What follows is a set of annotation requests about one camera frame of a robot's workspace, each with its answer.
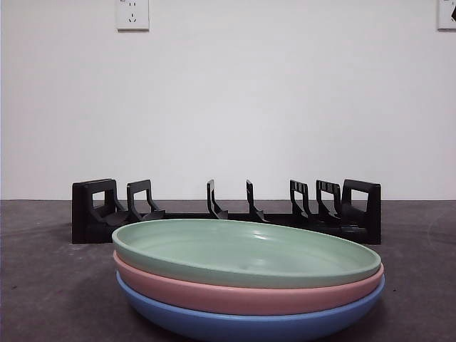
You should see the green plate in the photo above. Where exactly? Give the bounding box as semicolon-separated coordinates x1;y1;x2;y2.
111;219;383;289

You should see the pink plate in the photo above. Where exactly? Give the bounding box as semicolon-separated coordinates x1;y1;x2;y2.
112;249;385;316

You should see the blue plate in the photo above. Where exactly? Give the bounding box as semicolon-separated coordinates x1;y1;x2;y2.
114;270;387;342

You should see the black dish rack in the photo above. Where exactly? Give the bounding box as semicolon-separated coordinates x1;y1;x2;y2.
71;177;382;245

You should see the white wall socket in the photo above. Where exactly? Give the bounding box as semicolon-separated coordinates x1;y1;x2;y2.
115;0;150;31
437;0;456;31

